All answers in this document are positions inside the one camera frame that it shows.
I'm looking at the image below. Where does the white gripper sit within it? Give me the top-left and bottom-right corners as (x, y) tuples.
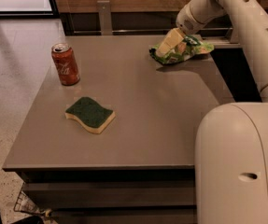
(156, 0), (226, 57)

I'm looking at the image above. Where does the grey drawer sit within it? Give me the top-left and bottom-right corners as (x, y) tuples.
(51, 208), (197, 224)
(22, 181), (196, 209)

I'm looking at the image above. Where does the grey upper drawer front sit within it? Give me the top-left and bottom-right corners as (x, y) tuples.
(22, 181), (196, 209)

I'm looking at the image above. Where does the wire basket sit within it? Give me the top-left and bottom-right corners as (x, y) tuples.
(14, 190), (52, 217)

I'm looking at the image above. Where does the left metal bracket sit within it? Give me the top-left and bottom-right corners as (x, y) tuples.
(97, 0), (113, 35)

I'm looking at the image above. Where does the horizontal metal rail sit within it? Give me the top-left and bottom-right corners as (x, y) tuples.
(72, 28), (172, 35)

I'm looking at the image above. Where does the grey drawer cabinet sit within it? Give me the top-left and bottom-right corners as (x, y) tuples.
(4, 35), (232, 224)

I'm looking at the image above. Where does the red cola can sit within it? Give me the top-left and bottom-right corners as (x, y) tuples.
(51, 43), (80, 86)

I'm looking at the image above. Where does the green rice chip bag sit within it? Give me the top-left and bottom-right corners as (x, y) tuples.
(149, 35), (214, 65)

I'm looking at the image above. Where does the green and yellow sponge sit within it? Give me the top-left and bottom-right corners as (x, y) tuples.
(65, 97), (116, 134)

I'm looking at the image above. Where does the grey lower drawer front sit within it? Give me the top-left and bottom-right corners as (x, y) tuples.
(51, 208), (197, 224)

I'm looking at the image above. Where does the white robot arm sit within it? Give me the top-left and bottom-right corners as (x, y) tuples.
(176, 0), (268, 224)

